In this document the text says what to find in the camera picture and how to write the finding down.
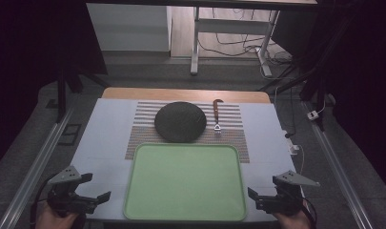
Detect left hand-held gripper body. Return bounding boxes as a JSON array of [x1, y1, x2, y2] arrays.
[[47, 165, 99, 219]]

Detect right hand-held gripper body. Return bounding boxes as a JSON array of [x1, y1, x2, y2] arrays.
[[255, 170, 321, 216]]

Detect person's right hand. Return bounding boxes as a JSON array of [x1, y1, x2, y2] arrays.
[[272, 203, 315, 229]]

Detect person's left hand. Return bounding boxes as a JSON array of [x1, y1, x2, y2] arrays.
[[34, 201, 81, 229]]

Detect white plug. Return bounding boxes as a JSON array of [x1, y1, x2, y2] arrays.
[[287, 139, 300, 156]]

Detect pale blue table cover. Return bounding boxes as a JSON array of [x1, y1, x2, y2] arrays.
[[69, 97, 307, 223]]

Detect black floor plate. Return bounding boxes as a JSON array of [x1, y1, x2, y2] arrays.
[[57, 122, 83, 147]]

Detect striped woven placemat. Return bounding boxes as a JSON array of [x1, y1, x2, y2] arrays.
[[124, 100, 251, 164]]

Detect green plastic tray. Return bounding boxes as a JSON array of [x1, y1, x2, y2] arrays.
[[123, 142, 248, 222]]

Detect dark metal peeler tool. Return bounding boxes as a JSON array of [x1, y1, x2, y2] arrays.
[[212, 98, 225, 136]]

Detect black metal stand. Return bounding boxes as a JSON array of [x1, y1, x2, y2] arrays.
[[54, 53, 112, 124], [258, 12, 360, 132]]

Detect black round plate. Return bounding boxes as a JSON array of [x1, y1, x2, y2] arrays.
[[153, 101, 208, 144]]

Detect white cabinet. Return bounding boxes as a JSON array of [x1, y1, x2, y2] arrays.
[[86, 3, 173, 53]]

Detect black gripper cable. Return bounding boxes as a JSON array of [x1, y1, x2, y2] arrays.
[[29, 173, 60, 229], [303, 198, 318, 229]]

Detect thin white cable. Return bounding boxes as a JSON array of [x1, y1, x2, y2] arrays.
[[295, 144, 307, 177]]

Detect aluminium rail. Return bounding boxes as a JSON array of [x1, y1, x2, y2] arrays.
[[302, 100, 375, 229], [0, 107, 74, 229]]

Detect black floor cables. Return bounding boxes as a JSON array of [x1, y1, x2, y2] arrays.
[[197, 7, 294, 81]]

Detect white desk frame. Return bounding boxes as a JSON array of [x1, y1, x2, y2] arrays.
[[190, 6, 281, 78]]

